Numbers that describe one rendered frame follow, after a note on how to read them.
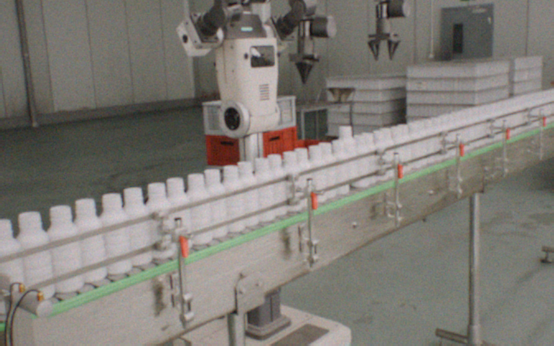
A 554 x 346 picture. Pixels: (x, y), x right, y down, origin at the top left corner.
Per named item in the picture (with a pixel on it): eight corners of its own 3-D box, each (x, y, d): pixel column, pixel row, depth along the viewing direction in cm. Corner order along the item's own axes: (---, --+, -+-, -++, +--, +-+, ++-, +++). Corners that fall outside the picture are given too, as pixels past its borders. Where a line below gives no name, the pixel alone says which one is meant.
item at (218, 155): (251, 169, 411) (249, 137, 407) (204, 165, 434) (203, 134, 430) (299, 154, 461) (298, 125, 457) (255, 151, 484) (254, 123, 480)
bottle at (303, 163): (312, 202, 181) (311, 147, 178) (313, 207, 175) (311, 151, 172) (292, 203, 181) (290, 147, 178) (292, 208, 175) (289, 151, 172)
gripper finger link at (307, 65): (307, 84, 201) (307, 55, 200) (287, 83, 204) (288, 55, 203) (315, 84, 207) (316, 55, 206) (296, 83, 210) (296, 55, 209)
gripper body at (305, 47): (315, 59, 199) (316, 36, 198) (287, 58, 203) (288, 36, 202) (322, 59, 205) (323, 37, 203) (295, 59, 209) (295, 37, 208)
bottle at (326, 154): (321, 194, 190) (320, 142, 187) (339, 195, 187) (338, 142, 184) (312, 198, 185) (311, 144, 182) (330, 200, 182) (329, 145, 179)
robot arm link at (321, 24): (307, -1, 204) (293, 2, 197) (337, -3, 197) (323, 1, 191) (309, 35, 208) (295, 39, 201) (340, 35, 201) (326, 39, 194)
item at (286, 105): (249, 137, 407) (247, 104, 403) (202, 134, 429) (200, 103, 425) (298, 125, 456) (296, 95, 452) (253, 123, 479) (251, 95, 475)
